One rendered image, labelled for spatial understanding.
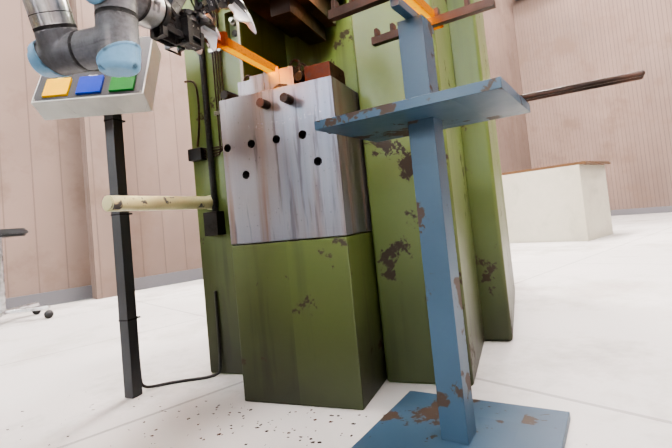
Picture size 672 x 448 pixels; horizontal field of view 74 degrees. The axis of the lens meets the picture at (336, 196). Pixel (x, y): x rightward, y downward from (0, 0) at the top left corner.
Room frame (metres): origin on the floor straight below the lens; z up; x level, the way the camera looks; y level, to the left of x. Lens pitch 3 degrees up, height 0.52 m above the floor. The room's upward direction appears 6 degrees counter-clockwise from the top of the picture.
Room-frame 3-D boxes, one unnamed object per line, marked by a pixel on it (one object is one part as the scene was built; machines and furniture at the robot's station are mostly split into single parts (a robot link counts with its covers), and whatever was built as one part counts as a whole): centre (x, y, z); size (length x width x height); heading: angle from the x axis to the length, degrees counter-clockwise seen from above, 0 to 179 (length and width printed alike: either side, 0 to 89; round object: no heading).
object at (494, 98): (1.00, -0.22, 0.73); 0.40 x 0.30 x 0.02; 58
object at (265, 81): (1.56, 0.11, 0.96); 0.42 x 0.20 x 0.09; 158
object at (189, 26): (0.97, 0.32, 0.98); 0.12 x 0.08 x 0.09; 158
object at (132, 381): (1.50, 0.73, 0.54); 0.04 x 0.04 x 1.08; 68
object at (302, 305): (1.55, 0.05, 0.23); 0.56 x 0.38 x 0.47; 158
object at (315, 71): (1.35, 0.00, 0.95); 0.12 x 0.09 x 0.07; 158
